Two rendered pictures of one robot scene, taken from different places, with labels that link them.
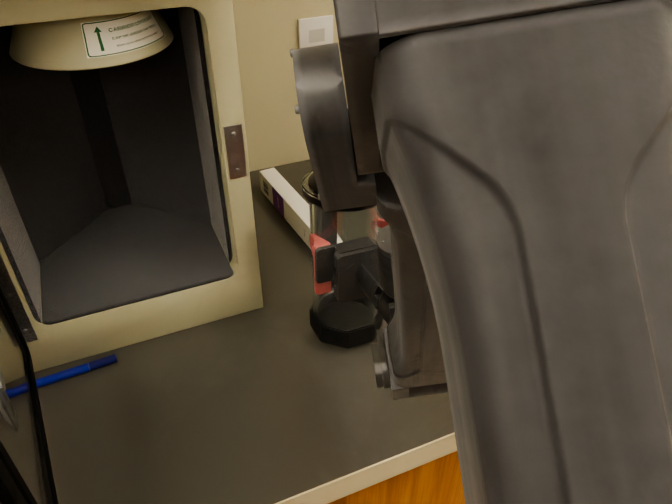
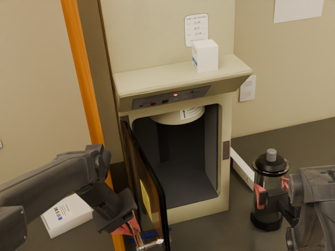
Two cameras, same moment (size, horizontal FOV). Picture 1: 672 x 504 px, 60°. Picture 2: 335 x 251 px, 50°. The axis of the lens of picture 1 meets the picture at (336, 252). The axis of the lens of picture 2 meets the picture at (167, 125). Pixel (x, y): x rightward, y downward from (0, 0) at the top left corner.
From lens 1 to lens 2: 45 cm
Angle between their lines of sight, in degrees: 11
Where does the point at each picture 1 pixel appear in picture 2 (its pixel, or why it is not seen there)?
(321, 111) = (297, 191)
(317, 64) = (296, 181)
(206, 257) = (206, 188)
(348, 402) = not seen: outside the picture
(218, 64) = (224, 120)
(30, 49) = (159, 116)
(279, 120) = not seen: hidden behind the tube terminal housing
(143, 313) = (182, 210)
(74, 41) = (175, 115)
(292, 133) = (233, 124)
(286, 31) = not seen: hidden behind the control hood
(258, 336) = (228, 223)
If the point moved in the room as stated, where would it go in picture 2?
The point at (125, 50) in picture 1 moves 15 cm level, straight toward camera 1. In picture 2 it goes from (192, 117) to (207, 146)
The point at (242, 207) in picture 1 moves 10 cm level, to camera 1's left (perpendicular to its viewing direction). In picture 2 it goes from (225, 170) to (194, 169)
